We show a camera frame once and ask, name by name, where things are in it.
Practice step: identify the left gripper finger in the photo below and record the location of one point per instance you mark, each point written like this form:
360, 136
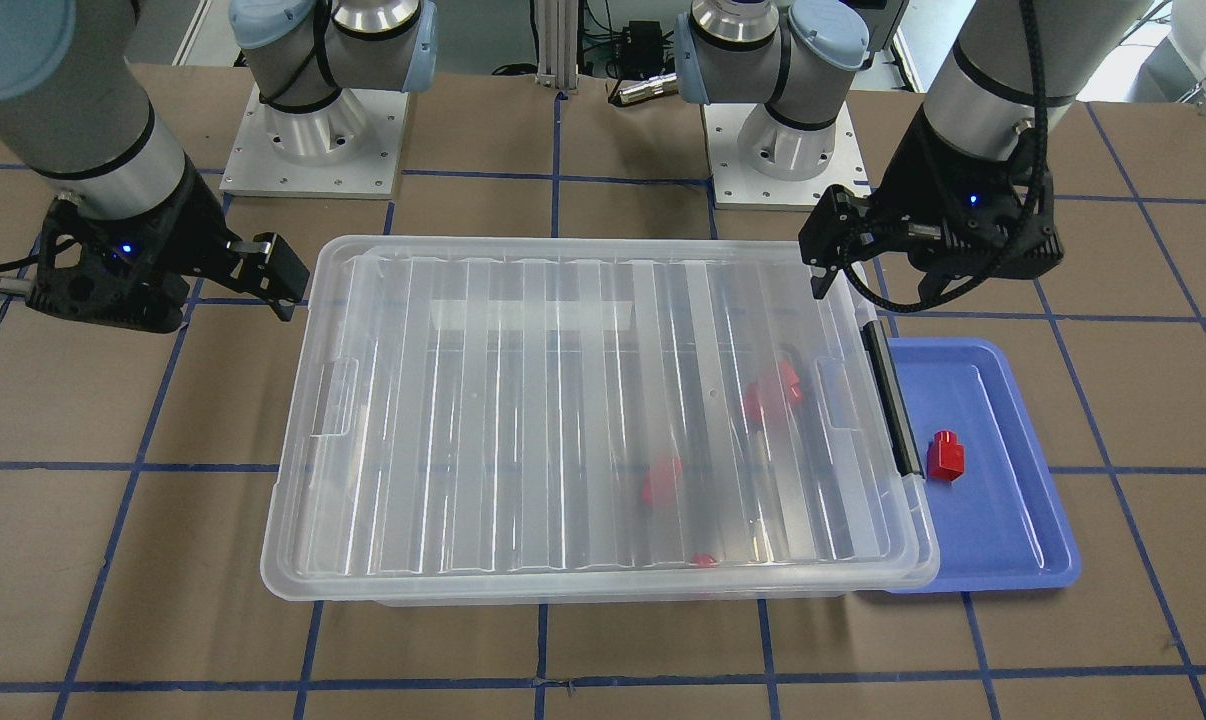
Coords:
834, 236

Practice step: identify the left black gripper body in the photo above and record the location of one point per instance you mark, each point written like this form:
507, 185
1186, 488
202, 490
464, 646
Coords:
911, 178

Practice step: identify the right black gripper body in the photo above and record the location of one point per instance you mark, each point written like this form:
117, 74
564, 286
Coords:
185, 232

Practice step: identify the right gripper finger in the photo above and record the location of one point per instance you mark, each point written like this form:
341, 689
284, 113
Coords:
267, 268

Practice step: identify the clear plastic box lid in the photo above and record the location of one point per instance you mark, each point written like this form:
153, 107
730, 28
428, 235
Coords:
593, 415

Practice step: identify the red block from tray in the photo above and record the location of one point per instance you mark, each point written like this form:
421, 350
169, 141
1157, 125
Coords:
946, 457

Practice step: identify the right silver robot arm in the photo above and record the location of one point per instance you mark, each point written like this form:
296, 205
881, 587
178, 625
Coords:
72, 110

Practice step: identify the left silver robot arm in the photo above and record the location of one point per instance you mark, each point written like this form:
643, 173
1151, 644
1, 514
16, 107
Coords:
1013, 65

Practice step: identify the clear plastic storage box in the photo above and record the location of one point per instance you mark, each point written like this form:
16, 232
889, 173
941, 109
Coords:
613, 560

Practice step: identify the blue plastic tray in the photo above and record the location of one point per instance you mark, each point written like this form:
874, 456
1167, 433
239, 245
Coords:
1000, 526

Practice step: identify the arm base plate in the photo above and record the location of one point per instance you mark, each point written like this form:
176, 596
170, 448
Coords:
349, 150
759, 164

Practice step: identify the black box latch handle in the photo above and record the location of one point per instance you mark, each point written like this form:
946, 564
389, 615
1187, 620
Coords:
892, 400

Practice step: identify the aluminium frame post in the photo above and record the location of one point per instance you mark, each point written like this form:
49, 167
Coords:
557, 28

